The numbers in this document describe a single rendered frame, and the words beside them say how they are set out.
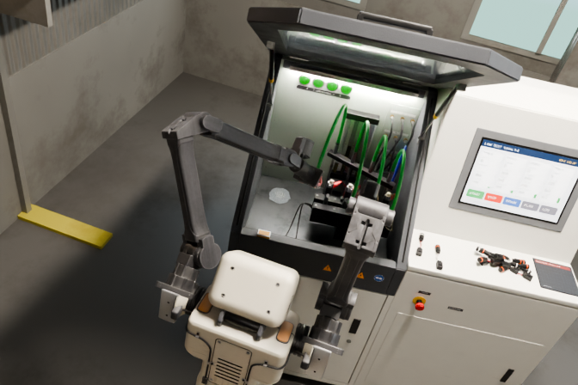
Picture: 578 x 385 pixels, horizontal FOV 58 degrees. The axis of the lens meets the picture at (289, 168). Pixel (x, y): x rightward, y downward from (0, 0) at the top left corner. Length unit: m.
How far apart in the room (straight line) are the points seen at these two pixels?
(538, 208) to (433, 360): 0.82
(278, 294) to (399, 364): 1.32
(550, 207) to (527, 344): 0.59
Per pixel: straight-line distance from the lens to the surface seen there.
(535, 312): 2.34
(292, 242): 2.05
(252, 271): 1.36
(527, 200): 2.28
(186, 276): 1.52
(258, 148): 1.64
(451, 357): 2.54
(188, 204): 1.49
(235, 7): 4.56
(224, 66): 4.81
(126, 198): 3.58
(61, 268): 3.21
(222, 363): 1.49
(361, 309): 2.29
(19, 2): 2.56
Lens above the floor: 2.40
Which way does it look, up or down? 37 degrees down
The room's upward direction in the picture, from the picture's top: 12 degrees clockwise
